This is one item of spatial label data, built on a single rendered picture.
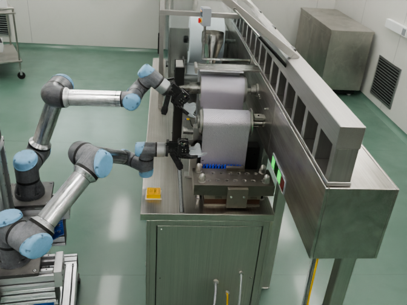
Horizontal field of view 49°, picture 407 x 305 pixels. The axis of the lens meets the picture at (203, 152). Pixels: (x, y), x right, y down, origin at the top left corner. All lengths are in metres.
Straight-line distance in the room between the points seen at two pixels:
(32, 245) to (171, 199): 0.74
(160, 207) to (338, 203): 0.98
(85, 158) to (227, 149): 0.74
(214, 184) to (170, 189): 0.28
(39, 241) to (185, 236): 0.73
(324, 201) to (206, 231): 0.88
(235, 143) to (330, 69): 4.29
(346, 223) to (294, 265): 1.79
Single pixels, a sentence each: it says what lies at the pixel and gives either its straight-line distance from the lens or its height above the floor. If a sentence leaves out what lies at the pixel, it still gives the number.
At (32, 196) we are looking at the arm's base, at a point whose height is 0.84.
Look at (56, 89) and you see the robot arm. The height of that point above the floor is 1.42.
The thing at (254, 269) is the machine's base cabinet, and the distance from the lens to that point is 2.46.
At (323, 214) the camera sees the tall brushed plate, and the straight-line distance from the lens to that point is 1.55.
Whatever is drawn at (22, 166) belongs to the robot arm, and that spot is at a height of 1.02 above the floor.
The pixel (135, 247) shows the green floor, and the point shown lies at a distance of 3.36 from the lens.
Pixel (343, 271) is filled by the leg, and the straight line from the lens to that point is 1.85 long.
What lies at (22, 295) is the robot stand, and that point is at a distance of 2.20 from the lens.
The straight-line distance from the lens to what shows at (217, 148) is 2.28.
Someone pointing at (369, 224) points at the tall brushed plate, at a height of 1.30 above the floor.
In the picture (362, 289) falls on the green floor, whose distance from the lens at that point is 3.35.
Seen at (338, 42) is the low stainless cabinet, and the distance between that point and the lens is 6.38.
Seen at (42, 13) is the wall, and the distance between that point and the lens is 7.98.
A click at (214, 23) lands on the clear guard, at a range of 3.13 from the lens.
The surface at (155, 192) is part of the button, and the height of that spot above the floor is 0.92.
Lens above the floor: 2.19
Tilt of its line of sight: 29 degrees down
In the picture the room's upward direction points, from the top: 4 degrees clockwise
